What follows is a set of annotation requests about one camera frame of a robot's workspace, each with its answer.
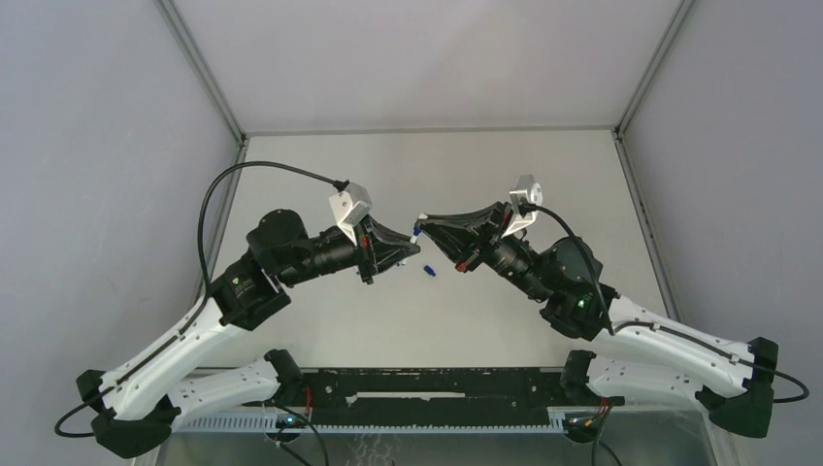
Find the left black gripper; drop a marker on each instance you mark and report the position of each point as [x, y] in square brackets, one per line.
[372, 231]

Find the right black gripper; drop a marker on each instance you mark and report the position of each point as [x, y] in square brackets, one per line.
[464, 240]

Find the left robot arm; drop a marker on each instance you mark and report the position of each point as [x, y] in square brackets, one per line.
[141, 403]

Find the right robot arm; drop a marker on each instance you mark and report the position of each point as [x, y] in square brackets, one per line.
[731, 382]

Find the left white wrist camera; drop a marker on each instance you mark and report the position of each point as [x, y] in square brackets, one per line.
[349, 206]

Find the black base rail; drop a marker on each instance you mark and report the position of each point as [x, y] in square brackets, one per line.
[436, 397]

